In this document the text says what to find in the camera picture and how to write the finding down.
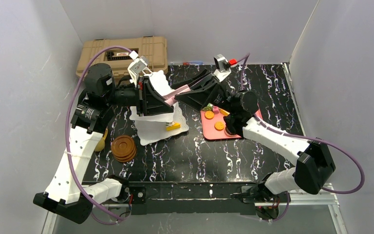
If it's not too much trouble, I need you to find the white three-tier cake stand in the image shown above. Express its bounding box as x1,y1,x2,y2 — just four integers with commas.
130,70,189,146

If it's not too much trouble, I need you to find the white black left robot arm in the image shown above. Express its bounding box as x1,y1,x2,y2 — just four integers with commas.
33,63,178,224

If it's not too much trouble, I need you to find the yellow cake slice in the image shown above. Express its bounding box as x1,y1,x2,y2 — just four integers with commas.
166,121,181,132

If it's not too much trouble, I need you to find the pink cake slice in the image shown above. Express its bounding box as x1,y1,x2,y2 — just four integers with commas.
212,106,220,114

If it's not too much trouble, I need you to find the round orange waffle cookie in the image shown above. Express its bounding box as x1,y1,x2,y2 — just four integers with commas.
205,111,215,119

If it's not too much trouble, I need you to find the aluminium frame rail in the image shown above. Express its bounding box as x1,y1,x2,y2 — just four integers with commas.
114,182,339,205

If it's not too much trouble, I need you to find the yellow mug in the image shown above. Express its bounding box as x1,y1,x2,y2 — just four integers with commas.
94,128,108,152

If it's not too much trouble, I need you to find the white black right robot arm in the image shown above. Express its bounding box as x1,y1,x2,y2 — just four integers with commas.
171,70,336,199

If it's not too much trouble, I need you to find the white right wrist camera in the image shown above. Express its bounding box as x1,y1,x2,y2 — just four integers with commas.
213,54,238,82

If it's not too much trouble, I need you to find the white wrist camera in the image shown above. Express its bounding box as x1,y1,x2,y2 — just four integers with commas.
128,56,151,85
213,54,238,82

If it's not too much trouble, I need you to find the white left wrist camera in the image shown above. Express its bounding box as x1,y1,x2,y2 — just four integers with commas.
128,56,151,85

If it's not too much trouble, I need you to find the green roll cake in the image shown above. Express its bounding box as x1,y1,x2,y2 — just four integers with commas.
202,103,213,112

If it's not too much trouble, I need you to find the pink serving tray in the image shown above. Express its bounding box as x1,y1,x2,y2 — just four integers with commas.
200,105,264,141

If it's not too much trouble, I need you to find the stack of brown wooden coasters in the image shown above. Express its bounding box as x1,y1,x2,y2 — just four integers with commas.
111,135,137,163

